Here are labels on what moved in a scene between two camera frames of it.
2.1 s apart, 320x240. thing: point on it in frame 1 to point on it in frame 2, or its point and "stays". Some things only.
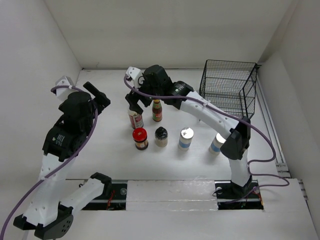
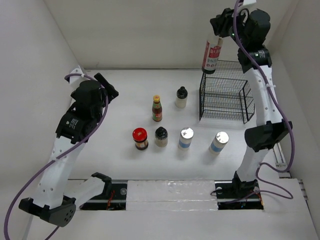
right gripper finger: x=132 y=99 to x=216 y=22
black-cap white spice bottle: x=161 y=137 stays
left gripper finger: x=101 y=101 to x=111 y=92
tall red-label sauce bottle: x=136 y=119 to x=211 y=54
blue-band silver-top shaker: x=186 y=135 stays
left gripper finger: x=90 y=88 to x=101 y=79
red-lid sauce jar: x=139 y=135 stays
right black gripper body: x=147 y=88 to x=228 y=18
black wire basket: x=231 y=85 stays
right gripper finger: x=146 y=101 to x=223 y=30
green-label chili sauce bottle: x=157 y=111 stays
